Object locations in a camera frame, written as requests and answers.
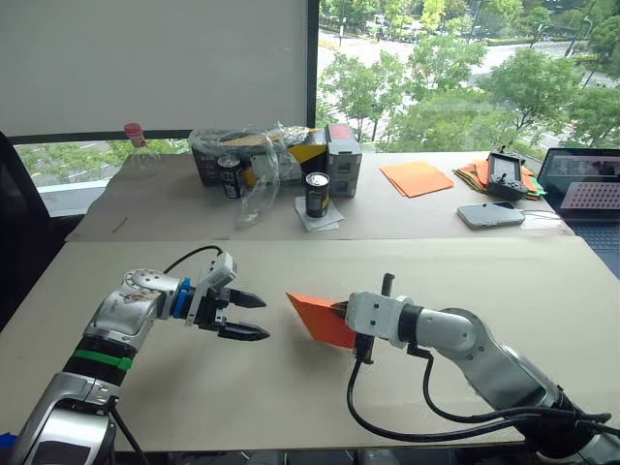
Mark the black window frame post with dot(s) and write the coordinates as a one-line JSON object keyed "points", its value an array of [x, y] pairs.
{"points": [[312, 63]]}

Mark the clear crumpled plastic bag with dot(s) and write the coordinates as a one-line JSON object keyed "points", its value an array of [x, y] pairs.
{"points": [[261, 194]]}

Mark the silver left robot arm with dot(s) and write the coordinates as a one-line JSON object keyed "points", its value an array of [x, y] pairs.
{"points": [[121, 310]]}

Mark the black and yellow cardboard box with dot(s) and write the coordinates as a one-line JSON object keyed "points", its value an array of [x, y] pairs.
{"points": [[210, 164]]}

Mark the grey box with red label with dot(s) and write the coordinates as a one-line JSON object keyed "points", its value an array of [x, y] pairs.
{"points": [[343, 164]]}

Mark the orange paper sheet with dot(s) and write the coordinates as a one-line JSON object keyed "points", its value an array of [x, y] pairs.
{"points": [[317, 322]]}

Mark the open dark laptop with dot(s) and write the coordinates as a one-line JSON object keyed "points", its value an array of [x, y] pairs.
{"points": [[588, 194]]}

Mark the pile of folded orange papers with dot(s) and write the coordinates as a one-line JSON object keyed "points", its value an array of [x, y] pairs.
{"points": [[472, 175]]}

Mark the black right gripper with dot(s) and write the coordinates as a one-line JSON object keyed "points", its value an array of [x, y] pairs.
{"points": [[364, 349]]}

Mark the black handheld remote controller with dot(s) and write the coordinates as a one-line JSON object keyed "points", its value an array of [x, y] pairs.
{"points": [[506, 176]]}

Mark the small blue object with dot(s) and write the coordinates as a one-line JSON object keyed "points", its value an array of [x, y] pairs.
{"points": [[6, 439]]}

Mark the clear bottle with pink cap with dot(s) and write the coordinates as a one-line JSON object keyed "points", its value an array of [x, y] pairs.
{"points": [[140, 150]]}

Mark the white power bank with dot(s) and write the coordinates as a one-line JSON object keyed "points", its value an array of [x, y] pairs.
{"points": [[489, 214]]}

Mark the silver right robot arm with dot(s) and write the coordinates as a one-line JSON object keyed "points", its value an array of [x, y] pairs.
{"points": [[453, 329]]}

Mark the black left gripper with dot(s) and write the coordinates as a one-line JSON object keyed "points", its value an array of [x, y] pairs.
{"points": [[213, 310]]}

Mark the white paper napkin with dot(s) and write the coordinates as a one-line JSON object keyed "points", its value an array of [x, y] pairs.
{"points": [[334, 220]]}

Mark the black drink can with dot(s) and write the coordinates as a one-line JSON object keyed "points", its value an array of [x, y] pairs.
{"points": [[318, 196], [229, 176]]}

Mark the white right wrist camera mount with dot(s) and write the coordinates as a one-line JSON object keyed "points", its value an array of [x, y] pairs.
{"points": [[375, 315]]}

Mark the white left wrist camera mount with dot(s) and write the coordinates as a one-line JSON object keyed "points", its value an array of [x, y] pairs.
{"points": [[220, 272]]}

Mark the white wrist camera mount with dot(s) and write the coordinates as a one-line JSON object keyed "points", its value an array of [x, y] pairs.
{"points": [[220, 272], [375, 315]]}

